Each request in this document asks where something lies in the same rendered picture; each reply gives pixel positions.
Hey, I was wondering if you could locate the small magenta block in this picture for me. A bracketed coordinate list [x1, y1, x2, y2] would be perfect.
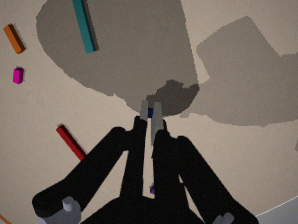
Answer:
[13, 67, 24, 84]

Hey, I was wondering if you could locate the turquoise rod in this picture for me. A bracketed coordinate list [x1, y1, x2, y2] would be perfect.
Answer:
[72, 0, 96, 54]

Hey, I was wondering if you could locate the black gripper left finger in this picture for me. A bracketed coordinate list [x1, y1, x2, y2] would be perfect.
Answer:
[32, 100, 148, 224]

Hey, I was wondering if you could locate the orange rod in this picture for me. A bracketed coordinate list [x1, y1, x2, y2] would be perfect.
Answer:
[3, 25, 26, 54]

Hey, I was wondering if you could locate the red rod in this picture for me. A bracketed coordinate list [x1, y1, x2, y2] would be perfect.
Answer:
[56, 125, 87, 161]

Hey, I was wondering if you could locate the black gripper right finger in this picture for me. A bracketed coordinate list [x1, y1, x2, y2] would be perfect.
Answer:
[151, 102, 259, 224]

